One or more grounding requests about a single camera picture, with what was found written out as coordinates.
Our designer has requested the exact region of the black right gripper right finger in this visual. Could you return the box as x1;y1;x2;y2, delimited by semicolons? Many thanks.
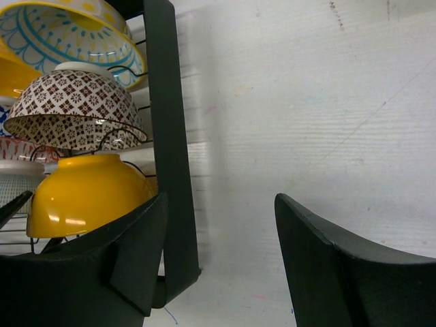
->
275;193;435;326

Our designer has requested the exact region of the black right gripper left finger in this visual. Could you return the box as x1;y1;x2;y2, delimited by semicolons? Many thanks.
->
1;194;168;326

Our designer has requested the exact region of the smooth yellow bowl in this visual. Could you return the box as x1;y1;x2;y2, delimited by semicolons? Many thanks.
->
27;154;157;238

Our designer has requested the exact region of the pale teal textured bowl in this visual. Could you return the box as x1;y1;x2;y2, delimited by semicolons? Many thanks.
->
1;159;46;206

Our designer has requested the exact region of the blue zigzag patterned bowl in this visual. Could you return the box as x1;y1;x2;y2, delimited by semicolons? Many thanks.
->
1;96;63;164

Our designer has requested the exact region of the brown diamond patterned bowl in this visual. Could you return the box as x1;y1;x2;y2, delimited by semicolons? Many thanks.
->
4;62;148;152

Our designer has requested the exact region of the yellow ribbed bowl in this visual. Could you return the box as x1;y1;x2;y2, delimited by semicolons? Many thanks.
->
1;52;41;98

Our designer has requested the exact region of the yellow teal patterned bowl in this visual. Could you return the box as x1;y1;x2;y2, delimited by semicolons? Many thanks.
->
1;1;148;89

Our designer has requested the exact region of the black wire dish rack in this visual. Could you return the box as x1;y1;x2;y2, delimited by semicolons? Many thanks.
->
0;0;202;309

